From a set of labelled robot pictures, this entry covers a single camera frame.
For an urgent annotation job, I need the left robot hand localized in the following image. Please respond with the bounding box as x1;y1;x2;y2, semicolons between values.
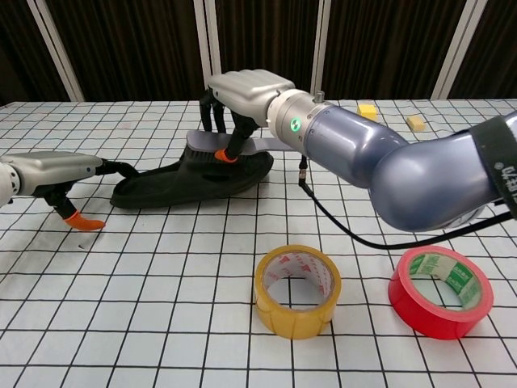
0;151;137;234

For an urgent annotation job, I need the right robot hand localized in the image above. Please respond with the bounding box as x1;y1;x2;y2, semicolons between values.
200;69;298;166

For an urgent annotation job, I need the grey card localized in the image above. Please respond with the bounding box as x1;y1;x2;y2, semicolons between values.
187;129;292;157

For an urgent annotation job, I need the black rubber slipper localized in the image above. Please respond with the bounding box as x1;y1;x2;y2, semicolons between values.
111;143;275;210

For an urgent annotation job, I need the black pleated curtain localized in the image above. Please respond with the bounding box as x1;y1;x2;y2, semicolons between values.
0;0;517;102

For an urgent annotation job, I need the checkered white tablecloth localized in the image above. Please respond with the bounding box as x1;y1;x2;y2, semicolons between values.
0;96;517;388

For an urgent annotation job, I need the yellow tape roll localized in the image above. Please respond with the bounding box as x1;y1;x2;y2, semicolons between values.
254;244;343;340

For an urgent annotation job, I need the red tape roll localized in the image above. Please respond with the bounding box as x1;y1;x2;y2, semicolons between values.
387;245;494;340

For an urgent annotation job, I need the white aluminium frame post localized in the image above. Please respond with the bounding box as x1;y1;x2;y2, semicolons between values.
27;0;85;102
309;0;337;101
192;0;225;101
433;0;482;100

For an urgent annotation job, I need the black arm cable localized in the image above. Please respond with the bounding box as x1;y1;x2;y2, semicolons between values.
297;156;517;250

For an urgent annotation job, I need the black velcro strap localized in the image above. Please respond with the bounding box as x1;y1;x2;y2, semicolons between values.
470;116;517;221

